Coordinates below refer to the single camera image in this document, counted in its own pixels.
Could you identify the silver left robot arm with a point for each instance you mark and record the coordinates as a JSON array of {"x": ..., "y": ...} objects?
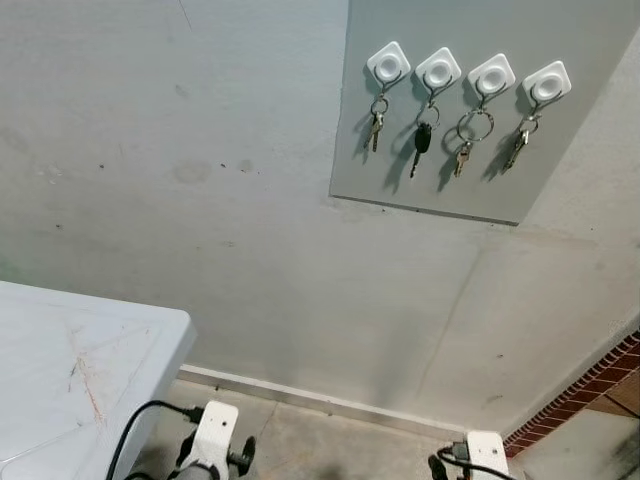
[{"x": 192, "y": 474}]

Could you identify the red brick tile edging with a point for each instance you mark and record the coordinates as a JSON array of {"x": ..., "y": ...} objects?
[{"x": 580, "y": 390}]

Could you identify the white plastic table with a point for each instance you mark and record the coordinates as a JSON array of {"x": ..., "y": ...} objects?
[{"x": 60, "y": 380}]

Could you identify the black head key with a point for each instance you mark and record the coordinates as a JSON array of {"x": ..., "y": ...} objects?
[{"x": 423, "y": 137}]

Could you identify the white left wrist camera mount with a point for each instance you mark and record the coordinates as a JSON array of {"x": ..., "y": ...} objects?
[{"x": 215, "y": 435}]

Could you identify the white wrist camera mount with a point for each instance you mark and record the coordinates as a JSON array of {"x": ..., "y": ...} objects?
[
  {"x": 215, "y": 435},
  {"x": 487, "y": 452}
]

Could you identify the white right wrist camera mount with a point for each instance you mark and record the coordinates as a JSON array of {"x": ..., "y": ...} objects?
[{"x": 487, "y": 452}]

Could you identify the pale wall skirting strip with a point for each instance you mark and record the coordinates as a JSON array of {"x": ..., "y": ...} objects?
[{"x": 320, "y": 400}]

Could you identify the white square wall hook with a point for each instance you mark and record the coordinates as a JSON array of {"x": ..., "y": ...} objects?
[
  {"x": 438, "y": 72},
  {"x": 388, "y": 66},
  {"x": 491, "y": 78},
  {"x": 546, "y": 86}
]

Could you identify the grey wall board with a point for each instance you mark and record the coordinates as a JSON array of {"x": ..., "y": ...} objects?
[{"x": 460, "y": 22}]

